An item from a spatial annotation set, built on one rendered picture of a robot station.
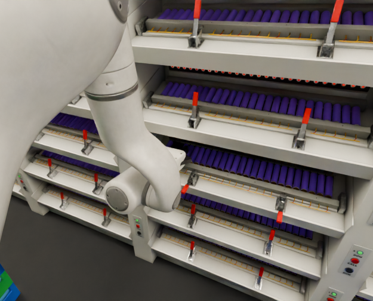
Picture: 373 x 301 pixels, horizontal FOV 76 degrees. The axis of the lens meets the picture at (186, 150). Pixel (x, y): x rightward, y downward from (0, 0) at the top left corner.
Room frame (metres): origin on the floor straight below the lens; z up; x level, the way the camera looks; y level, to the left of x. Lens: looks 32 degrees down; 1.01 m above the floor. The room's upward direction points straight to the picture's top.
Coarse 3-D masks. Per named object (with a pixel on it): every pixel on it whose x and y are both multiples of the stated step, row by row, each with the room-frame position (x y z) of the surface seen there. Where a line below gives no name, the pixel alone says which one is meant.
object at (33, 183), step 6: (24, 174) 0.93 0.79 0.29; (18, 180) 0.96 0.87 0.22; (24, 180) 0.94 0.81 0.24; (30, 180) 0.94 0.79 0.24; (36, 180) 0.96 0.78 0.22; (42, 180) 0.99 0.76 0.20; (30, 186) 0.93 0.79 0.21; (36, 186) 0.95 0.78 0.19; (24, 192) 0.96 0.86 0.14; (30, 192) 0.93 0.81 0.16; (30, 198) 0.95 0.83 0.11; (30, 204) 0.96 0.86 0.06; (36, 204) 0.93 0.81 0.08; (36, 210) 0.94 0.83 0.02; (42, 210) 0.93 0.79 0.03; (48, 210) 0.96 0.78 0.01
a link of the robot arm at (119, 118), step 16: (96, 96) 0.36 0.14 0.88; (112, 96) 0.36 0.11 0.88; (128, 96) 0.37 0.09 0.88; (96, 112) 0.37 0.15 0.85; (112, 112) 0.36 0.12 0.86; (128, 112) 0.37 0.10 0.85; (112, 128) 0.37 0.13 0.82; (128, 128) 0.37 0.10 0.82; (144, 128) 0.41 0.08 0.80; (112, 144) 0.37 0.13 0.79; (128, 144) 0.38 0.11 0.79; (144, 144) 0.39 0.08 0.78; (160, 144) 0.42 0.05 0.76; (128, 160) 0.37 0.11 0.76; (144, 160) 0.37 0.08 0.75; (160, 160) 0.39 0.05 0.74; (144, 176) 0.36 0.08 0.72; (160, 176) 0.37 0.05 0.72; (176, 176) 0.39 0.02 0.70; (160, 192) 0.36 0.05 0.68; (176, 192) 0.39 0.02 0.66; (160, 208) 0.37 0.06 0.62
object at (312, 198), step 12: (192, 168) 0.62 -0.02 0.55; (204, 168) 0.61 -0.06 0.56; (228, 180) 0.57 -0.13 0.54; (240, 180) 0.55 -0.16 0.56; (252, 180) 0.55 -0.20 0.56; (276, 192) 0.51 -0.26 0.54; (288, 192) 0.50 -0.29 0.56; (300, 192) 0.50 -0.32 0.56; (300, 204) 0.47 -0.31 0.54; (324, 204) 0.46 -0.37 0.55; (336, 204) 0.45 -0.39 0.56
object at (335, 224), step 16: (192, 144) 0.74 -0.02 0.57; (336, 176) 0.55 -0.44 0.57; (352, 176) 0.50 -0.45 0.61; (192, 192) 0.58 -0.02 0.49; (208, 192) 0.55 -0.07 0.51; (224, 192) 0.54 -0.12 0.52; (240, 192) 0.54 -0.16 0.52; (256, 192) 0.53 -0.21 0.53; (336, 192) 0.50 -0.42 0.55; (352, 192) 0.46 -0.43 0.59; (240, 208) 0.52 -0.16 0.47; (256, 208) 0.49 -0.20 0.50; (272, 208) 0.48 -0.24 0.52; (288, 208) 0.47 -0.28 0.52; (304, 208) 0.47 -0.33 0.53; (320, 208) 0.46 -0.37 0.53; (352, 208) 0.42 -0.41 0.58; (304, 224) 0.44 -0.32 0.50; (320, 224) 0.42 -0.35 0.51; (336, 224) 0.42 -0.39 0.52; (352, 224) 0.38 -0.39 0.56
